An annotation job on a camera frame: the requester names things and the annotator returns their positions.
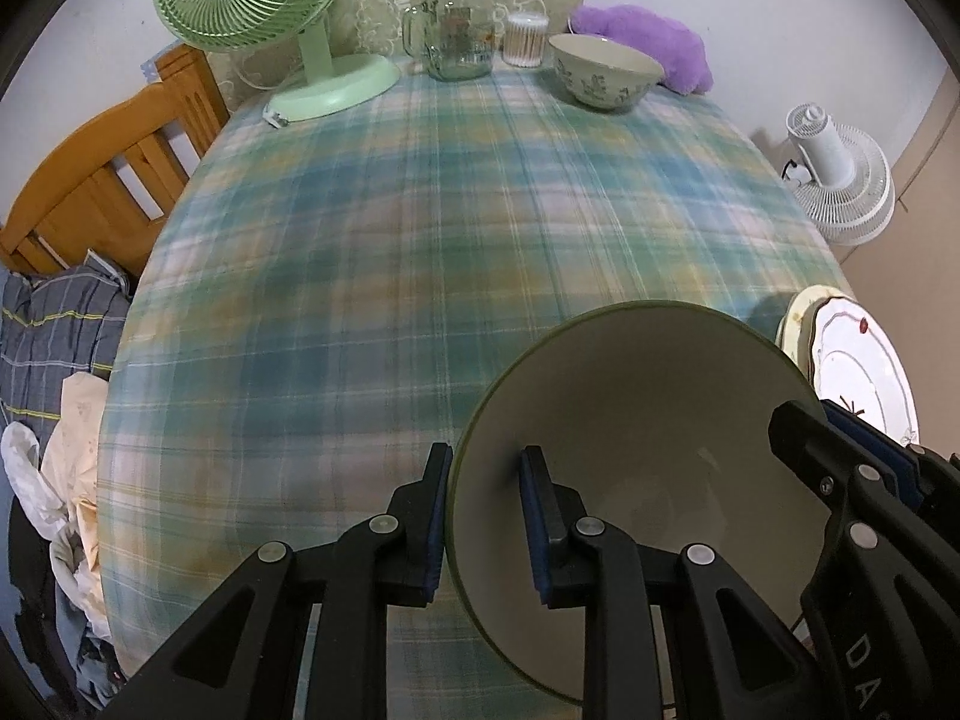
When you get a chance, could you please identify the large yellow floral plate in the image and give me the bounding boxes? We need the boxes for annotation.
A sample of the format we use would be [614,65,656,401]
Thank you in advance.
[776,285,852,383]

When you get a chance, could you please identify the green floral ceramic bowl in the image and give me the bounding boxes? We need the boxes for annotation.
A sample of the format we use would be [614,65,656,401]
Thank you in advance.
[445,301,833,706]
[549,33,666,112]

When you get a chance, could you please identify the blue checked blanket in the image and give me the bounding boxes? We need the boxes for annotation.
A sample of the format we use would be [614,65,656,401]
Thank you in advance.
[0,251,136,428]

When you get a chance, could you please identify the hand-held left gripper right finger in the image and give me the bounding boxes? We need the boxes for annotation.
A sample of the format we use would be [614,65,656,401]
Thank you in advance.
[520,445,833,720]

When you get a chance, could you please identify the cream cloth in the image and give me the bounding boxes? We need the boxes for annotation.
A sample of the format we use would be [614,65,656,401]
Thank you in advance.
[41,371,113,638]

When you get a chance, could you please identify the white standing fan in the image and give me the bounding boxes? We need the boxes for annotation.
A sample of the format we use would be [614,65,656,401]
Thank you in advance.
[780,103,897,245]

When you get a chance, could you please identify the beige door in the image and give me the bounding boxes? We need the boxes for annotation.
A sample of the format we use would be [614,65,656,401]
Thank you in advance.
[832,67,960,458]

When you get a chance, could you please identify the red floral white plate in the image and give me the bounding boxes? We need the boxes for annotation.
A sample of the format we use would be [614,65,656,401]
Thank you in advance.
[806,296,920,451]

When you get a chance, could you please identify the blue cloth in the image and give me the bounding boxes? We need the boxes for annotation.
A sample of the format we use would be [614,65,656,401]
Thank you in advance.
[52,600,128,713]

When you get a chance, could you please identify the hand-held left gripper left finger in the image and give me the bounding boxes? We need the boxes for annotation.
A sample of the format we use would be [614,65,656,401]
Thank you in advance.
[97,442,455,720]

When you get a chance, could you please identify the purple plush toy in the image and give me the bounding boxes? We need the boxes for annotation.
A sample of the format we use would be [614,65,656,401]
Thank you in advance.
[566,4,713,96]

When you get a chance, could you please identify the glass jar with lid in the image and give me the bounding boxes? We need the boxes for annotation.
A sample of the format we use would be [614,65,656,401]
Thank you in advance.
[401,0,496,82]

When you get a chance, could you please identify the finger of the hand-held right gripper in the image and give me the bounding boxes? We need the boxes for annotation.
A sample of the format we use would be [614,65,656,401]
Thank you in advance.
[767,400,912,535]
[821,399,960,518]

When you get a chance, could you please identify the plaid tablecloth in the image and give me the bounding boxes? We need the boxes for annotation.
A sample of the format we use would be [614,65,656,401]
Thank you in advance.
[96,60,856,720]

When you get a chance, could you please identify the cotton swab container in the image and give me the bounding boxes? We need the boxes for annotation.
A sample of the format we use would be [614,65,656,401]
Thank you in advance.
[501,11,551,68]

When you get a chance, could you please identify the wooden chair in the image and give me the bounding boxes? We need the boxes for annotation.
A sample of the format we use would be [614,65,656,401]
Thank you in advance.
[0,41,232,278]

